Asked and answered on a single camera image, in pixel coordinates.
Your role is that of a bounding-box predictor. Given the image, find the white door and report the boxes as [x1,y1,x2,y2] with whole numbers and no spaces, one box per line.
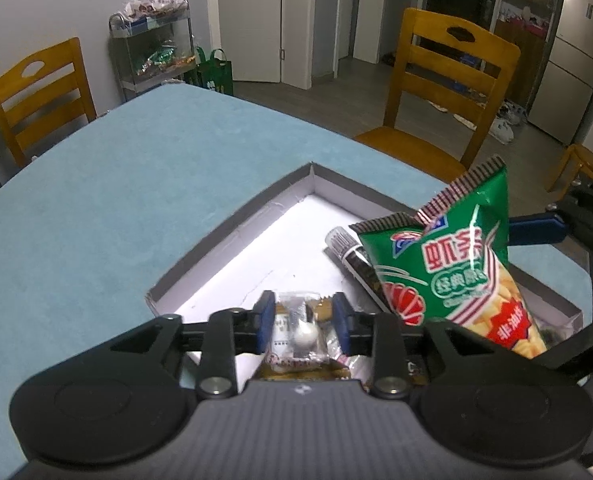
[216,0,283,83]

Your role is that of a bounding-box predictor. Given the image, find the scattered shoes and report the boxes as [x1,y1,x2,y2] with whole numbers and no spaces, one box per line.
[429,99,527,128]

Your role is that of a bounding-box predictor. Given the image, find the metal cart rack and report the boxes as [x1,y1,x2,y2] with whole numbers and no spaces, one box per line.
[108,0,200,103]

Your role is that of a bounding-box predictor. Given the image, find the clear white-ball candy packet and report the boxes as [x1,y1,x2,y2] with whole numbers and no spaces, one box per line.
[266,290,335,373]

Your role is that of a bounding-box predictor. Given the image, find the green tote bag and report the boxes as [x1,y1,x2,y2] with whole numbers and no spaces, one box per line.
[194,47,234,97]

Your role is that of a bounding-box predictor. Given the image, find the wooden stool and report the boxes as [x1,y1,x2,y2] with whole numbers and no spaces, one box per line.
[547,143,593,193]

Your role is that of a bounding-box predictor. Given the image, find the white sneaker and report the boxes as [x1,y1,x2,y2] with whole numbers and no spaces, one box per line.
[487,117,516,145]

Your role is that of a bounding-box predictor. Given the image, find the grey cardboard box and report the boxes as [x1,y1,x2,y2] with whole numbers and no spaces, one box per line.
[145,161,585,396]

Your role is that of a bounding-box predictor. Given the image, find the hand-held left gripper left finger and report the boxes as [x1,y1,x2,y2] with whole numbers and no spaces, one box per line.
[110,290,277,401]

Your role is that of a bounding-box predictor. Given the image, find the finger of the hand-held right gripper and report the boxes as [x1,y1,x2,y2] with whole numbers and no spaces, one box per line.
[537,310,593,386]
[509,180,593,261]

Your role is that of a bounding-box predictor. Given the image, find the pile of green snack packets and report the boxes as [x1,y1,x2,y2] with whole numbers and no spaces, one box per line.
[134,42,197,78]

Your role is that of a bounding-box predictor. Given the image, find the silver refrigerator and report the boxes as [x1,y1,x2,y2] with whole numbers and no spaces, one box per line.
[527,0,593,147]

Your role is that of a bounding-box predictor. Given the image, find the brown white-label snack packet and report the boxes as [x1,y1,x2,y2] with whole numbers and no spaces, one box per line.
[254,294,352,382]

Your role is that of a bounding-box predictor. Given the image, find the green chips bag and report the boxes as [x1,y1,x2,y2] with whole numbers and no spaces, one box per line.
[349,155,547,361]

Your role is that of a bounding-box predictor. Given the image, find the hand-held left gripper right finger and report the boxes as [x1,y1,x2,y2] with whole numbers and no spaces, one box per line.
[331,292,497,401]

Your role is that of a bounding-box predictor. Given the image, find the long brown stick packet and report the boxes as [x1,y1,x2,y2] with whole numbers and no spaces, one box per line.
[324,226,402,321]

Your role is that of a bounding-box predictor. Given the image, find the wooden chair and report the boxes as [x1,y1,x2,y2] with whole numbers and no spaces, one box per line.
[354,7,522,183]
[0,36,98,168]

